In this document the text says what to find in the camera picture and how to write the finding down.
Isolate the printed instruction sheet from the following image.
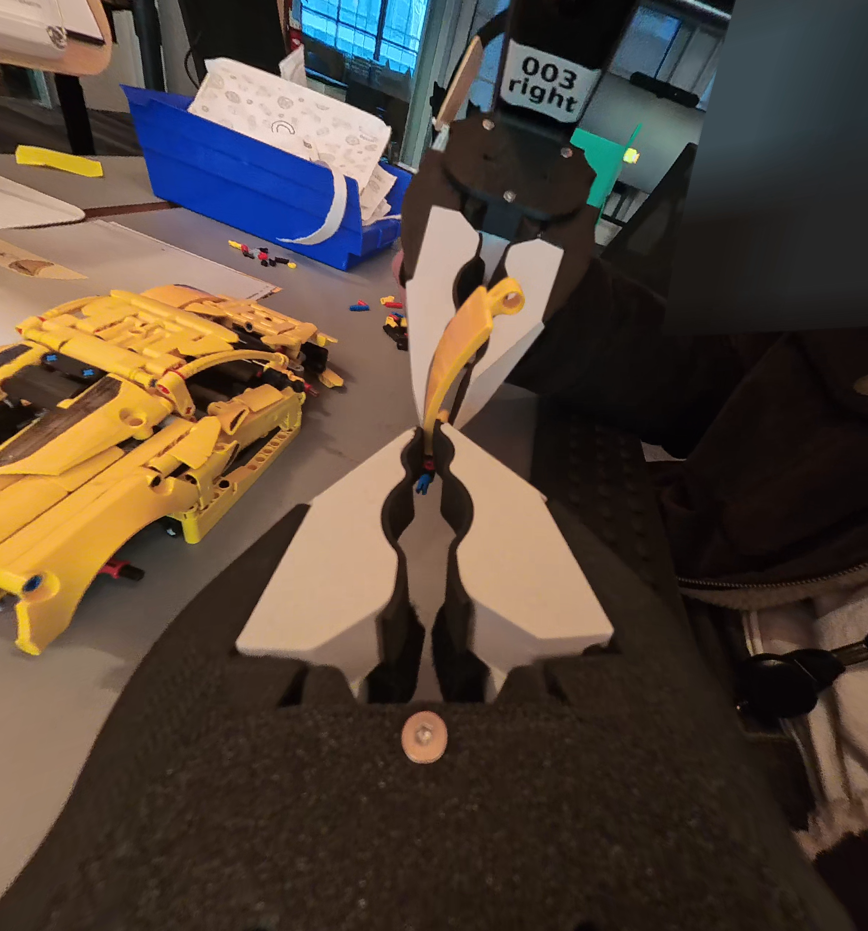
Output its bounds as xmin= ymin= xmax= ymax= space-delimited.
xmin=0 ymin=0 xmax=108 ymax=46

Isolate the dark fleece-lined jacket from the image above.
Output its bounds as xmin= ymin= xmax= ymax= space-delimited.
xmin=536 ymin=327 xmax=868 ymax=931

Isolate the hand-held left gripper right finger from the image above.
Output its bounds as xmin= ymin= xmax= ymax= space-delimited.
xmin=437 ymin=423 xmax=618 ymax=695

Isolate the white patterned paper bag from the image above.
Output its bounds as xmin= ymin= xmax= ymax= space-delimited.
xmin=187 ymin=45 xmax=399 ymax=244

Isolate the pile of coloured brick pins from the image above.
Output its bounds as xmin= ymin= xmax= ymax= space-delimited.
xmin=349 ymin=293 xmax=410 ymax=352

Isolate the person's right forearm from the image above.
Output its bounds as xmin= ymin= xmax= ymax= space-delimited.
xmin=507 ymin=255 xmax=697 ymax=459

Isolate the blue plastic bin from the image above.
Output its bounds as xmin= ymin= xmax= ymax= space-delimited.
xmin=121 ymin=83 xmax=413 ymax=272

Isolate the small cluster of brick pins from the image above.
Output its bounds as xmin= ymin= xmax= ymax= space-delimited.
xmin=229 ymin=240 xmax=297 ymax=270

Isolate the gridded window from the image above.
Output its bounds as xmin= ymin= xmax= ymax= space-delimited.
xmin=299 ymin=0 xmax=431 ymax=74

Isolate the yellow toy brick car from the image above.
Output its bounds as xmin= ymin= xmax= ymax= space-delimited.
xmin=0 ymin=285 xmax=346 ymax=656

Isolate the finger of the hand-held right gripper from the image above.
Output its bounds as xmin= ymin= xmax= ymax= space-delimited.
xmin=450 ymin=240 xmax=567 ymax=430
xmin=403 ymin=205 xmax=484 ymax=432

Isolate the grey desk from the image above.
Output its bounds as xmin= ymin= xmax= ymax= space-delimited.
xmin=0 ymin=153 xmax=544 ymax=896

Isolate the yellow tape strip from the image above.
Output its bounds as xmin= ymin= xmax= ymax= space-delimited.
xmin=16 ymin=144 xmax=104 ymax=177

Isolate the instruction booklet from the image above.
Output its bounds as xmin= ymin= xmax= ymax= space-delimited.
xmin=0 ymin=218 xmax=282 ymax=350

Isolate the yellow curved panel piece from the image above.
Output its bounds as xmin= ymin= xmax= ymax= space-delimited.
xmin=423 ymin=278 xmax=526 ymax=432

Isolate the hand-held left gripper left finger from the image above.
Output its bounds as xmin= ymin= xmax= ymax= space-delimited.
xmin=235 ymin=428 xmax=419 ymax=695

